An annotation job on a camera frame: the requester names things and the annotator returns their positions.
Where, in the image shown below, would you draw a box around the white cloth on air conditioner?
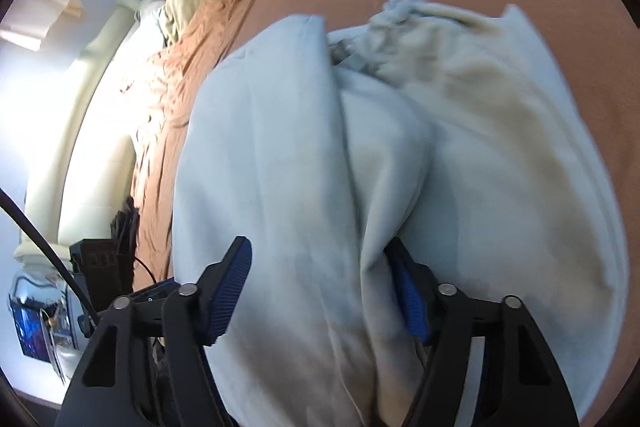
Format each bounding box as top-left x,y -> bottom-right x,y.
1,0 -> 84,52

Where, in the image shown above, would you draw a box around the black cable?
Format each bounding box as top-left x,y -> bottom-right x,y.
0,185 -> 101,327

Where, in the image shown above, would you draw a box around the cream padded headboard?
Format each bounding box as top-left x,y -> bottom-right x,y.
24,0 -> 165,262

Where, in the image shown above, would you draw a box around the orange bed sheet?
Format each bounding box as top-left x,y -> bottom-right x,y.
125,0 -> 639,275

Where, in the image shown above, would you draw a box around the cream white jacket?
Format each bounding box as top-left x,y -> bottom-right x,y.
172,0 -> 628,426

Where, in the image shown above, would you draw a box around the folded black clothes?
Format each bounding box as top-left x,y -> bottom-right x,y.
111,196 -> 140,293

